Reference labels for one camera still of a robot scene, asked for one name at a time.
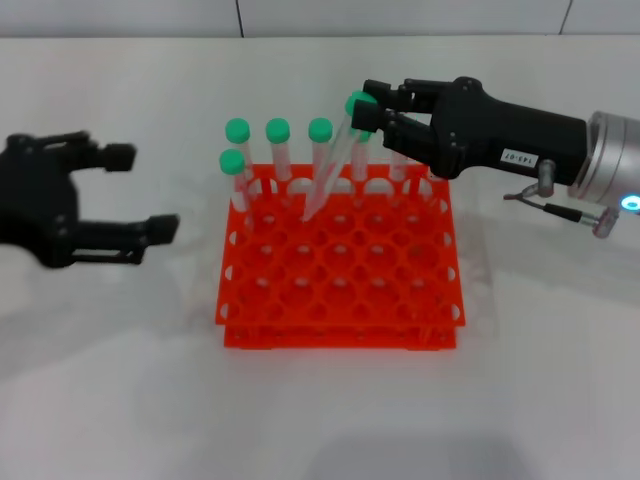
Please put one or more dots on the clear green-capped test tube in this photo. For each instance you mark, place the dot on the clear green-capped test tube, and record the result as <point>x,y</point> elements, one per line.
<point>277,130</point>
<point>361,162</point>
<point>237,129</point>
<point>330,170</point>
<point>398,167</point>
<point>231,161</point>
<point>320,129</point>

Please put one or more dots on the orange plastic test tube rack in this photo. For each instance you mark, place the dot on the orange plastic test tube rack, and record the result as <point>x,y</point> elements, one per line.
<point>340,300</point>

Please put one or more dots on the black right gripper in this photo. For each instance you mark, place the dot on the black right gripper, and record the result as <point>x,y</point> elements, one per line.
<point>480,130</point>

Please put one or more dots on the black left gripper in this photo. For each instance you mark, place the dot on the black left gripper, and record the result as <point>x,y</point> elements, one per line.
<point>40,200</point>

